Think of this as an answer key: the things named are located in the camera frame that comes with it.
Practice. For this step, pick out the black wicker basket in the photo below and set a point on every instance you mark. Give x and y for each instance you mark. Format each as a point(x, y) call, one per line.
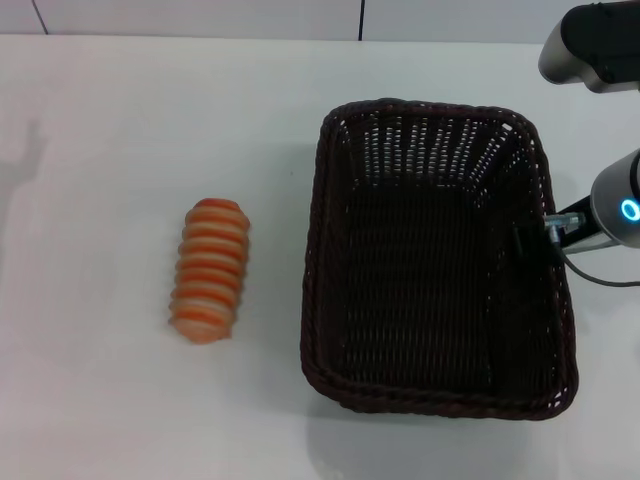
point(425, 280)

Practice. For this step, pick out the orange striped bread roll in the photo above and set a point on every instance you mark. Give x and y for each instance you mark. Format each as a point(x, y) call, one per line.
point(210, 270)

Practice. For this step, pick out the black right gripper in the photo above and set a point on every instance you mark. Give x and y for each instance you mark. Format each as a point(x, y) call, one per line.
point(580, 235)

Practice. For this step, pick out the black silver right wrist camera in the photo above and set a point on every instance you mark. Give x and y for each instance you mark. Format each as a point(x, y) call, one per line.
point(595, 45)

